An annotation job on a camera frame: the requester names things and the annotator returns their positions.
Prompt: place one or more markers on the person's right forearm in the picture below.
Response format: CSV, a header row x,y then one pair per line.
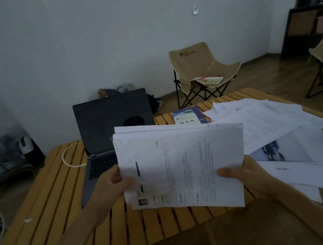
x,y
319,215

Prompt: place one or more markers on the sorted text document stack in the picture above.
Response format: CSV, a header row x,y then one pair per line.
x,y
183,166

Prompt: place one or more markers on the white wall hook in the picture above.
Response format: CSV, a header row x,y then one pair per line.
x,y
195,11

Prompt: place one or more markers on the person's left hand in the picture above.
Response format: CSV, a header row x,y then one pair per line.
x,y
108,192

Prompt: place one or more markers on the grey laptop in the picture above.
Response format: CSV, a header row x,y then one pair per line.
x,y
111,113

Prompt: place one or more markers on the pile of white papers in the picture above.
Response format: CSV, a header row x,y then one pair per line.
x,y
274,118

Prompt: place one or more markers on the woven storage basket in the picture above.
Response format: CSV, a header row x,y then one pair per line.
x,y
301,23

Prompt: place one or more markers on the white and black appliance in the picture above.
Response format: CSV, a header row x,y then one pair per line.
x,y
26,145

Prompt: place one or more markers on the small white tape scrap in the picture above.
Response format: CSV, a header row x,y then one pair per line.
x,y
28,221

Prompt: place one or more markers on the black shelf unit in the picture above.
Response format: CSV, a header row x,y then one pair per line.
x,y
290,48

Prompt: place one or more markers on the person's right hand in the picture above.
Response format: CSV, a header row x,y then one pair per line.
x,y
252,178

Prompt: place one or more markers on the blue booklet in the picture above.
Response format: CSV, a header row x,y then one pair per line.
x,y
189,117

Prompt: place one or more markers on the red and white booklet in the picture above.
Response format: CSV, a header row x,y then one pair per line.
x,y
210,80

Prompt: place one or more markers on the wooden slatted table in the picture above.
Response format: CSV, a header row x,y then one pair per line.
x,y
55,205

